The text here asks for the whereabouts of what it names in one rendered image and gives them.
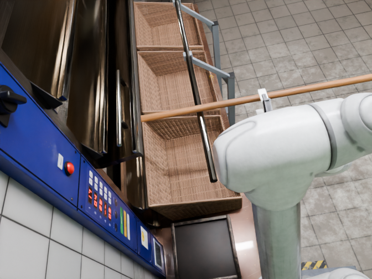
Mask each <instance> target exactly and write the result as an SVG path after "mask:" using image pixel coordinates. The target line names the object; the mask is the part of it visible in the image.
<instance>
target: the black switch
mask: <svg viewBox="0 0 372 279"><path fill-rule="evenodd" d="M26 103H27V98H26V97H24V96H22V95H19V94H16V93H14V91H13V90H12V89H11V88H10V87H8V86H7V85H0V123H1V124H2V125H3V126H4V127H8V122H9V118H10V115H11V113H14V112H15V111H16V109H17V107H18V104H19V105H21V104H26Z"/></svg>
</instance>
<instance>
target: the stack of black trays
mask: <svg viewBox="0 0 372 279"><path fill-rule="evenodd" d="M170 226H171V234H172V246H173V259H174V272H175V279H242V277H241V272H240V266H239V261H238V257H237V252H236V246H235V240H234V234H233V228H232V224H231V218H230V215H229V214H228V215H221V216H215V217H210V218H204V219H197V220H189V221H183V222H178V223H172V224H170Z"/></svg>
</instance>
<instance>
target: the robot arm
mask: <svg viewBox="0 0 372 279"><path fill-rule="evenodd" d="M258 93H259V96H260V99H261V102H262V103H263V108H264V111H263V109H258V110H256V113H257V115H256V116H252V117H249V118H247V119H245V120H242V121H240V122H238V123H236V124H234V125H232V126H231V127H229V128H228V129H227V130H225V131H224V132H222V133H221V134H220V135H218V137H217V139H216V140H215V141H214V144H213V157H214V164H215V169H216V173H217V176H218V179H219V180H220V182H221V183H222V184H223V185H224V186H225V187H226V188H228V189H230V190H232V191H234V192H237V193H244V194H245V196H246V197H247V198H248V200H249V201H250V202H251V204H252V212H253V217H254V226H255V234H256V241H257V247H258V251H259V259H260V268H261V277H260V278H259V279H370V278H368V277H367V276H366V275H364V274H363V273H361V272H359V271H357V270H354V269H350V268H339V269H336V270H333V271H331V272H326V273H323V274H320V275H316V276H308V275H304V276H302V277H301V200H302V198H303V197H304V196H305V194H306V192H307V189H308V188H309V186H310V184H311V183H312V181H313V180H314V178H319V177H328V176H333V175H336V174H340V173H343V172H345V171H346V170H348V169H349V168H350V167H351V165H352V162H353V161H355V160H357V159H359V158H360V157H363V156H367V155H369V154H372V93H367V92H366V93H358V94H352V95H350V96H348V97H347V98H346V99H342V98H338V99H331V100H325V101H320V102H314V103H311V104H306V105H301V106H291V107H285V108H280V109H277V110H272V105H271V99H270V98H268V95H267V93H266V90H265V88H264V89H258Z"/></svg>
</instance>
